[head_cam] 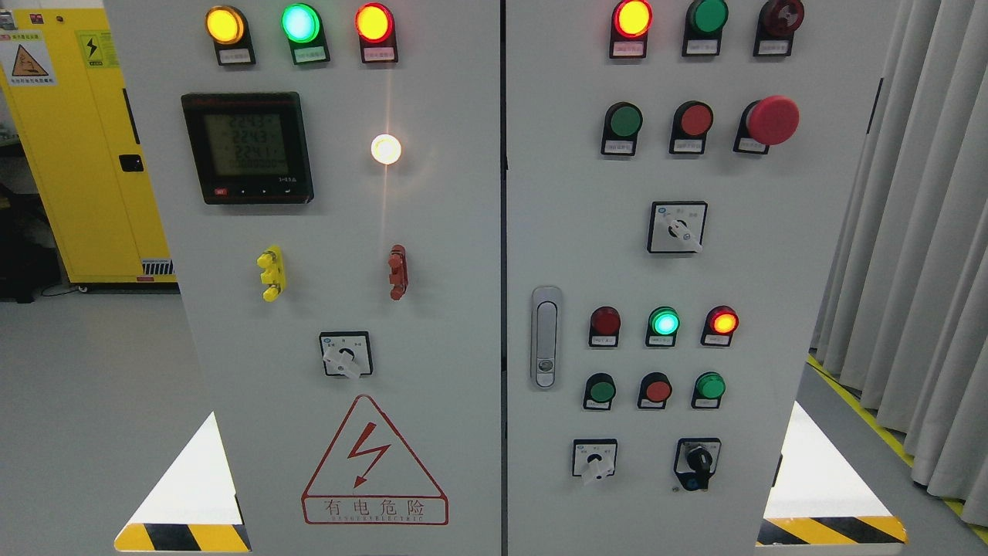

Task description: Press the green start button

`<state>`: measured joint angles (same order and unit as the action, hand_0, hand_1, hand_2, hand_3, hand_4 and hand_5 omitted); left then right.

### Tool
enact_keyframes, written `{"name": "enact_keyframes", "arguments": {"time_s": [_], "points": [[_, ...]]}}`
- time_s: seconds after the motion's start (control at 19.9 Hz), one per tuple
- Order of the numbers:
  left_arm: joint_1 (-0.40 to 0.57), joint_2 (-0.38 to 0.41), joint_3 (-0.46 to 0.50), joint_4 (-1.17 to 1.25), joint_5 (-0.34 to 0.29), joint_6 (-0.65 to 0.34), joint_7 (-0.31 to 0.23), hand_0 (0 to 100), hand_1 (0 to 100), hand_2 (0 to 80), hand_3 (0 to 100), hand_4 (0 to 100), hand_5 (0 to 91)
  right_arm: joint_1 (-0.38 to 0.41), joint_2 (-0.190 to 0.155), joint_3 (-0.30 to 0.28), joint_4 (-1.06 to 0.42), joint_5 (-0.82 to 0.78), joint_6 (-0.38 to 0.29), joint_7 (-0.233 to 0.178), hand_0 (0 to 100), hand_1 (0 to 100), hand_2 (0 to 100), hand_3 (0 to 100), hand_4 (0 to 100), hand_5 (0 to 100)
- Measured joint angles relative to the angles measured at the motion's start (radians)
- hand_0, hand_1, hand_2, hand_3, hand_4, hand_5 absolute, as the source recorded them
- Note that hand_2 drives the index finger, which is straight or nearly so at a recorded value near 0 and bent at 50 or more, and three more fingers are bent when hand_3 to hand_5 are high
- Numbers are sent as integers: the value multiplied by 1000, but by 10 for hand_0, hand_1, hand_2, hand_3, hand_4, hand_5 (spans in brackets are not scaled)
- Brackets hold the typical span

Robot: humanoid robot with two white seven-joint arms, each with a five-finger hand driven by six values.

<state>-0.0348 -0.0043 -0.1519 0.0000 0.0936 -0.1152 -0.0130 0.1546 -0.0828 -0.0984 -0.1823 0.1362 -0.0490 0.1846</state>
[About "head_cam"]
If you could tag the yellow indicator lamp top left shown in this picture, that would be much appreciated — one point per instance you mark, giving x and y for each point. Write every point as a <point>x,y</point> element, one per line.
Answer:
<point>229,31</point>

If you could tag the bottom left rotary selector switch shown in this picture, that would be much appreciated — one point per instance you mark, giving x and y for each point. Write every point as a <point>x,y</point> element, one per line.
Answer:
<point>593,460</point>

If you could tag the black digital power meter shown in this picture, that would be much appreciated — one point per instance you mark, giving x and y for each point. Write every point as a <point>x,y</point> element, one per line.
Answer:
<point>249,148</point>

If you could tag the right grey cabinet door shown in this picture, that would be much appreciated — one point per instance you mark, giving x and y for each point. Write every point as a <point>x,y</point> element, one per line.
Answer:
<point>578,220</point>

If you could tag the right door upper rotary switch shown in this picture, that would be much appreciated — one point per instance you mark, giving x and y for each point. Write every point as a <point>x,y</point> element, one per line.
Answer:
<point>676,227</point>

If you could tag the green push button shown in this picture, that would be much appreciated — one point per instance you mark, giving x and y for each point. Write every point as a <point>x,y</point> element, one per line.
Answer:
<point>599,392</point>
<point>709,388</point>
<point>704,22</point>

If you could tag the left grey cabinet door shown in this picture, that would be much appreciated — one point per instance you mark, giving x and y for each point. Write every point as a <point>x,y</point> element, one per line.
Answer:
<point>436,351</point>

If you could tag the red push button lower middle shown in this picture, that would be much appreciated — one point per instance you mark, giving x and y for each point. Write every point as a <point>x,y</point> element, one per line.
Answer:
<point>654,391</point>

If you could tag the white lit indicator lamp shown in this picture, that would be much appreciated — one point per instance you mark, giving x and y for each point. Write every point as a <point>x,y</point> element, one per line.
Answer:
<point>386,149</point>

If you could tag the yellow safety storage cabinet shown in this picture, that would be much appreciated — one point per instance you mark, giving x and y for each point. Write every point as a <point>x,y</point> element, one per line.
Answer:
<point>62,79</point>

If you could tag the red indicator lamp top left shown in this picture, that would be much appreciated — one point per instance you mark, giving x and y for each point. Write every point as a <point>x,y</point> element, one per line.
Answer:
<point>376,33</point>

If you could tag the grey curtain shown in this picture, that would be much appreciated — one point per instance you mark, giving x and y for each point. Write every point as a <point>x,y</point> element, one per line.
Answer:
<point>903,322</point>

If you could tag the green push button lower right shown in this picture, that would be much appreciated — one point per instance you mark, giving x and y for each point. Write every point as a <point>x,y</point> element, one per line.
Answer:
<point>709,388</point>

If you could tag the dark red indicator lamp lower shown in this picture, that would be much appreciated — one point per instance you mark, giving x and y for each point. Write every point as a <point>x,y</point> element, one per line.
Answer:
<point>604,328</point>

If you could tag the grey cabinet door handle lock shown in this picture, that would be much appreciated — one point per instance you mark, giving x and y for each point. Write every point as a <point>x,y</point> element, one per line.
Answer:
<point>545,306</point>

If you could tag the red push button second row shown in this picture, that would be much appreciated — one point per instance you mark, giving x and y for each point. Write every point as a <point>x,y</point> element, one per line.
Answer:
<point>691,123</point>

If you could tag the grey cabinet door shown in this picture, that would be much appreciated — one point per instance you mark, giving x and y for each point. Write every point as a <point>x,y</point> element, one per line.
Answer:
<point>578,220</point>
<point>436,351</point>

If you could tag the green push button lower left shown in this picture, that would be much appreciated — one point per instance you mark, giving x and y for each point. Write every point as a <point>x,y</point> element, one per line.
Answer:
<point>599,392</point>

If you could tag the dark red buzzer lamp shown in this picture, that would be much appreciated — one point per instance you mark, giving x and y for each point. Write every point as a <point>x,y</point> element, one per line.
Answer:
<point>776,25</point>

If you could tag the left door rotary selector switch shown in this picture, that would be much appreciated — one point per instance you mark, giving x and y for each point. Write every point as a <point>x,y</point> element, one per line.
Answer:
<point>346,354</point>

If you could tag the red lit indicator lamp lower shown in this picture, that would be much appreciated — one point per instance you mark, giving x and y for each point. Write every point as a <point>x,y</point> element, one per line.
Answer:
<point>719,326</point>

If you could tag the green push button top right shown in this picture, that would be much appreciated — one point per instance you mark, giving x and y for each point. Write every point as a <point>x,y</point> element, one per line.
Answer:
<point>704,22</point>

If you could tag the green lit indicator lamp lower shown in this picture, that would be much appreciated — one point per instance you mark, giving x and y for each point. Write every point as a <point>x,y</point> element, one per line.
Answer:
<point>662,328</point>

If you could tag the red emergency stop mushroom button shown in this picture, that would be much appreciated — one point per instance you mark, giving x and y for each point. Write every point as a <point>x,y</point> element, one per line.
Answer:
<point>765,123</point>

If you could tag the red indicator lamp top right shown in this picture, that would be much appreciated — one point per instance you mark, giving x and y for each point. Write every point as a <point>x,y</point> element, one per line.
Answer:
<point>630,24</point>

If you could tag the green push button second row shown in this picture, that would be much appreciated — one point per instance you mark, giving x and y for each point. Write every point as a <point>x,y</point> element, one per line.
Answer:
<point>622,123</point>

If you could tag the red electrical hazard warning sticker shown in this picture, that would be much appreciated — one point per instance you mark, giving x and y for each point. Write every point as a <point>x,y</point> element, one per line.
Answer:
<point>369,475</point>

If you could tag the green indicator lamp top left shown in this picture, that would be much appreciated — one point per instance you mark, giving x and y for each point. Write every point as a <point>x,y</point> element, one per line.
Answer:
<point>303,28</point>

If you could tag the black key selector switch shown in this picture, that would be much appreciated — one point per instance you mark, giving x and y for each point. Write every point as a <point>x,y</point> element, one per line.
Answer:
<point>696,462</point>

